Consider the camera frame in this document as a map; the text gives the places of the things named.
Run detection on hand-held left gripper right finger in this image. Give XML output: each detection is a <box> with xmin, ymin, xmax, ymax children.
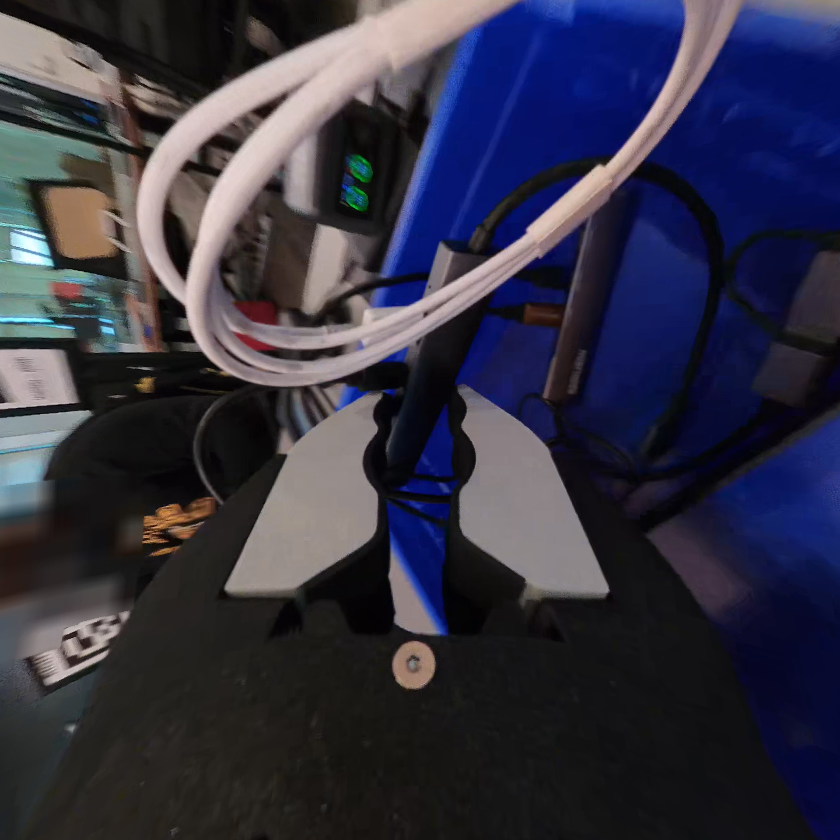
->
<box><xmin>449</xmin><ymin>386</ymin><xmax>611</xmax><ymax>601</ymax></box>

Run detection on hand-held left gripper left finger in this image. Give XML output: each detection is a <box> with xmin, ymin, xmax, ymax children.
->
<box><xmin>225</xmin><ymin>392</ymin><xmax>389</xmax><ymax>599</ymax></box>

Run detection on black cable orange plugs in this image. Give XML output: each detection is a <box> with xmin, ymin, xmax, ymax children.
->
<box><xmin>489</xmin><ymin>298</ymin><xmax>567</xmax><ymax>329</ymax></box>

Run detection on white cable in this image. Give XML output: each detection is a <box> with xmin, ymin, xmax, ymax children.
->
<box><xmin>136</xmin><ymin>0</ymin><xmax>746</xmax><ymax>388</ymax></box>

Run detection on blue storage bin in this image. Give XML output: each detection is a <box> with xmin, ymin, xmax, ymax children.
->
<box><xmin>331</xmin><ymin>0</ymin><xmax>840</xmax><ymax>840</ymax></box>

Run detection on black power station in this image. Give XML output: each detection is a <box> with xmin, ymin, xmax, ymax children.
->
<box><xmin>314</xmin><ymin>98</ymin><xmax>424</xmax><ymax>238</ymax></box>

